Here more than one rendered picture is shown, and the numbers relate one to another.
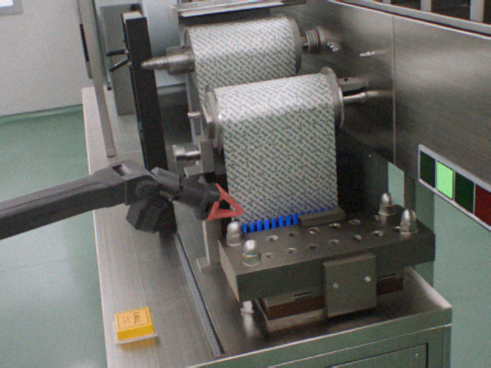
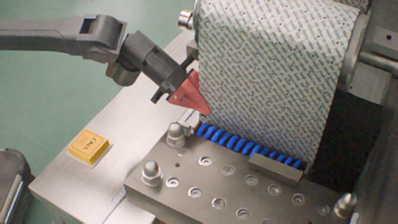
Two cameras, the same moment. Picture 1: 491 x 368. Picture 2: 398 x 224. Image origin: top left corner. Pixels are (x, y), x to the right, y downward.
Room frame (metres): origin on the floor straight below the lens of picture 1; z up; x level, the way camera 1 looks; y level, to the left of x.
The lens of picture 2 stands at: (0.85, -0.34, 1.60)
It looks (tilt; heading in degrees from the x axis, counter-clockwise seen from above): 45 degrees down; 41
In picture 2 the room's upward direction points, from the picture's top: straight up
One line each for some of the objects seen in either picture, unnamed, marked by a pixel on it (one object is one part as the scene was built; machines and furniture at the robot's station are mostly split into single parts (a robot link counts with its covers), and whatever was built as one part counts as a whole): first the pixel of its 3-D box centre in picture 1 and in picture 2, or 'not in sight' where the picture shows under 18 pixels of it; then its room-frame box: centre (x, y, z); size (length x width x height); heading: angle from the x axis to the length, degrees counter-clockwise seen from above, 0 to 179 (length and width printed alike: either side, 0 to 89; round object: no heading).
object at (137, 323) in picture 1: (133, 323); (88, 146); (1.12, 0.25, 0.91); 0.07 x 0.07 x 0.02; 12
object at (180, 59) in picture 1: (179, 60); not in sight; (1.56, 0.13, 1.33); 0.06 x 0.06 x 0.06; 12
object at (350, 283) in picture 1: (350, 285); not in sight; (1.09, -0.18, 0.96); 0.10 x 0.03 x 0.11; 102
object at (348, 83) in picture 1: (348, 83); (391, 43); (1.39, -0.24, 1.28); 0.06 x 0.05 x 0.02; 102
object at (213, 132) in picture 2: (290, 222); (250, 150); (1.27, -0.09, 1.03); 0.21 x 0.04 x 0.03; 102
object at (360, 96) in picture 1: (346, 99); (382, 59); (1.38, -0.23, 1.25); 0.07 x 0.04 x 0.04; 102
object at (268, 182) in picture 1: (283, 185); (259, 112); (1.29, -0.08, 1.10); 0.23 x 0.01 x 0.18; 102
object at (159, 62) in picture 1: (154, 64); not in sight; (1.55, 0.18, 1.33); 0.06 x 0.03 x 0.03; 102
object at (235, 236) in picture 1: (234, 231); (175, 132); (1.19, 0.03, 1.05); 0.04 x 0.04 x 0.04
